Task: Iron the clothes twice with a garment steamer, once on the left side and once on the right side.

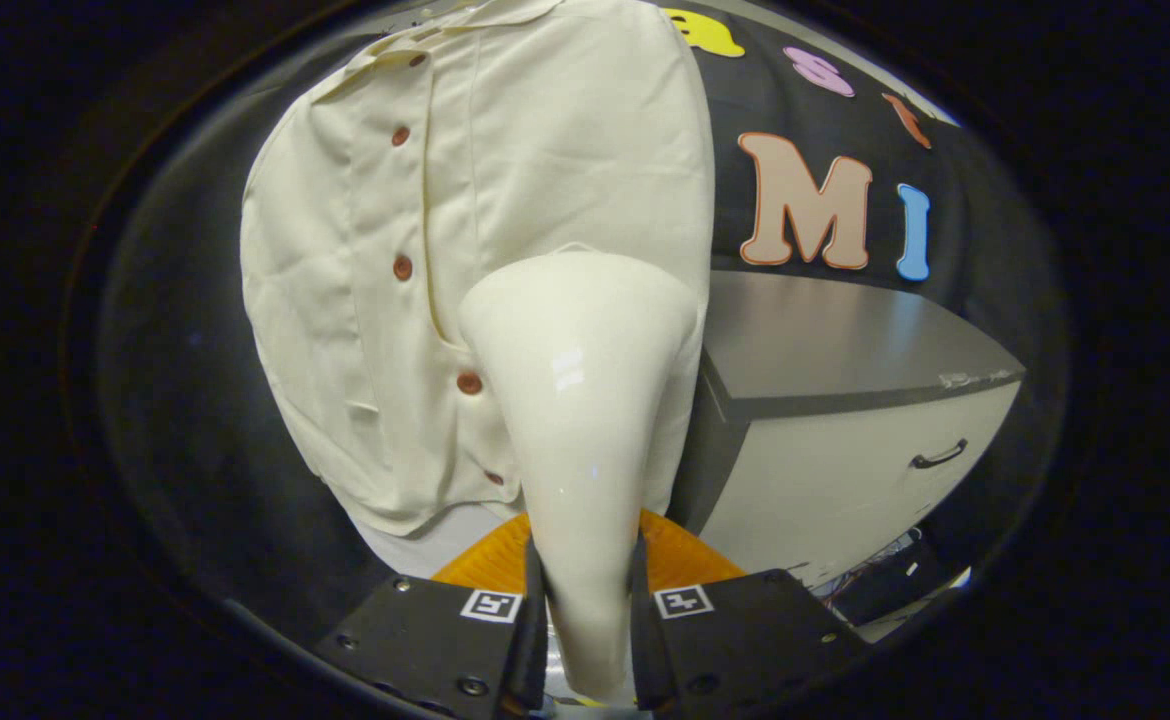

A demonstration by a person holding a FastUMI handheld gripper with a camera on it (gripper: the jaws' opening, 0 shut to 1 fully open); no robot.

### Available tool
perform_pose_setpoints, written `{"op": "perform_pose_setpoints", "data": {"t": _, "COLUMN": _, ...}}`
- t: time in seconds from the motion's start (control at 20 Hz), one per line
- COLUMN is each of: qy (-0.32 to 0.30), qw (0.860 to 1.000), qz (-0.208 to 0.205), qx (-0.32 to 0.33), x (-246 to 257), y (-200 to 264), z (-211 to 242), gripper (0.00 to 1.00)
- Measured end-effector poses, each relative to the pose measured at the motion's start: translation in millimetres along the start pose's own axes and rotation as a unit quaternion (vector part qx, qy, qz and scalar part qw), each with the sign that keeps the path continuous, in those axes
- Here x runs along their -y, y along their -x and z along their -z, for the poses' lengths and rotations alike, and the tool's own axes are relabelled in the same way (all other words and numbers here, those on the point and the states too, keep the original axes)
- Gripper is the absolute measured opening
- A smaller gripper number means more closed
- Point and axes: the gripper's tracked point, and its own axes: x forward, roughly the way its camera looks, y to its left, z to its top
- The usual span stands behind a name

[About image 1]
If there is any black cabinet drawer handle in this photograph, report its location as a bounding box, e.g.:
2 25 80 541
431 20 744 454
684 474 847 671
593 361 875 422
909 438 970 471

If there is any cream button-up shirt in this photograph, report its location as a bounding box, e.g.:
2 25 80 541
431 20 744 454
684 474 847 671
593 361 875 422
240 0 716 579

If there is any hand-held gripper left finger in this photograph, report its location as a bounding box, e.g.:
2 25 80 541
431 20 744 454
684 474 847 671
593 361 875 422
313 508 549 720

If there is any white cabinet with grey top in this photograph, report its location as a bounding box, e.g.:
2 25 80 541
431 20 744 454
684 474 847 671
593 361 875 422
667 270 1028 593

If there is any tangle of cables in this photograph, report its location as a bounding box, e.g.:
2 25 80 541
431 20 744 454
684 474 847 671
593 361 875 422
813 530 932 607

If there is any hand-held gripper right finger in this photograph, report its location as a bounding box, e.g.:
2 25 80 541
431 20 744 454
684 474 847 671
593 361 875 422
631 506 872 720

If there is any white garment steamer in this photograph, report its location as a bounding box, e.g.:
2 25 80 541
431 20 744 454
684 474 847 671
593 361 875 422
457 250 702 703

